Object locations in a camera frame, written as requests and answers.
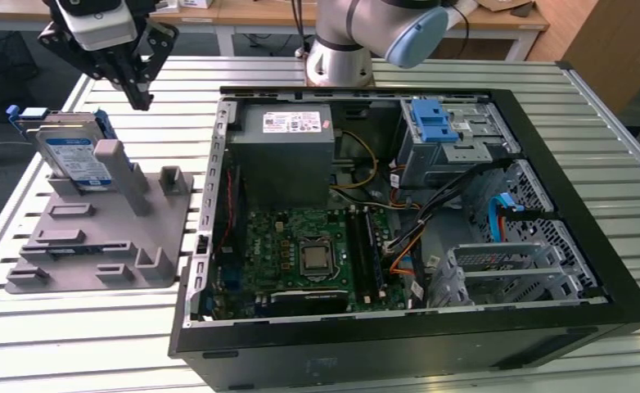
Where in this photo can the wooden desk white legs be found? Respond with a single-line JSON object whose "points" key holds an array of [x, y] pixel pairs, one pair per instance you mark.
{"points": [[232, 14]]}

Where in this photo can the hard disk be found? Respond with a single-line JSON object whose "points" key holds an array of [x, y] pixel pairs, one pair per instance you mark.
{"points": [[70, 157]]}

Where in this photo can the green motherboard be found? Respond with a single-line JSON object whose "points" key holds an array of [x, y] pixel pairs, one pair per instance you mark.
{"points": [[268, 262]]}

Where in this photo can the metal optical drive cage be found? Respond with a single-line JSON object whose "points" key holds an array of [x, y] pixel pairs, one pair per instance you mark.
{"points": [[461, 157]]}

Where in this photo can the grey power supply unit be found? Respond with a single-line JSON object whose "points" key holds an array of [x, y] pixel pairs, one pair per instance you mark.
{"points": [[281, 172]]}

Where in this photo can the metal disk bay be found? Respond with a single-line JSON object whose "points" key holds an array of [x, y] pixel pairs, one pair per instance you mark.
{"points": [[505, 272]]}

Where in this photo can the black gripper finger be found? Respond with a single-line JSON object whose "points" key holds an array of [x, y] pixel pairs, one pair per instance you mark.
{"points": [[73, 53], [158, 45]]}

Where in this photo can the blue drive latch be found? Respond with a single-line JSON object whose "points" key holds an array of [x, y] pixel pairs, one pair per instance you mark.
{"points": [[432, 120]]}

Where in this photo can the brown cardboard piece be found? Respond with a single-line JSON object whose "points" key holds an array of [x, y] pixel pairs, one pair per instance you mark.
{"points": [[502, 5]]}

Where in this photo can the black graphics card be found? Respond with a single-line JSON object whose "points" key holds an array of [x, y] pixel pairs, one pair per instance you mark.
{"points": [[309, 301]]}

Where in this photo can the brown wooden cabinet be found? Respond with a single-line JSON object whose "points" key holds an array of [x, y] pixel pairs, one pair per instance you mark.
{"points": [[614, 41]]}

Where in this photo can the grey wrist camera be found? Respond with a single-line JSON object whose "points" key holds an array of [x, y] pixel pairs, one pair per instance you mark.
{"points": [[98, 24]]}

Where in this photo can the metal CPU socket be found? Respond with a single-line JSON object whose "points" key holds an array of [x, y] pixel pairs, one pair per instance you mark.
{"points": [[314, 240]]}

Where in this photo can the small white box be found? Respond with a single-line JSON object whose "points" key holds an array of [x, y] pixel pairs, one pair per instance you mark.
{"points": [[194, 3]]}

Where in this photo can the green RAM stick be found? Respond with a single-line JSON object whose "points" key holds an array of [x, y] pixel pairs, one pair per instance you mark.
{"points": [[60, 250]]}

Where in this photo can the black RAM slot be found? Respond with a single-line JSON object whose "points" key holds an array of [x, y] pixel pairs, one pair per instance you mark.
{"points": [[357, 254]]}

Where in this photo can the black PC case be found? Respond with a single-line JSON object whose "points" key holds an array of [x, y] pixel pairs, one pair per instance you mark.
{"points": [[352, 360]]}

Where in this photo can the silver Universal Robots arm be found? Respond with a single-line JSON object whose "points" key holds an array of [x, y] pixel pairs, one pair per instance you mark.
{"points": [[336, 61]]}

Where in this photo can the grey parts rack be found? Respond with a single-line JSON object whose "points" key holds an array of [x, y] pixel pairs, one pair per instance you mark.
{"points": [[112, 229]]}

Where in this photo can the silver CPU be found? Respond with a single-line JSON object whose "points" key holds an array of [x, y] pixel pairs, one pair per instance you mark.
{"points": [[316, 257]]}

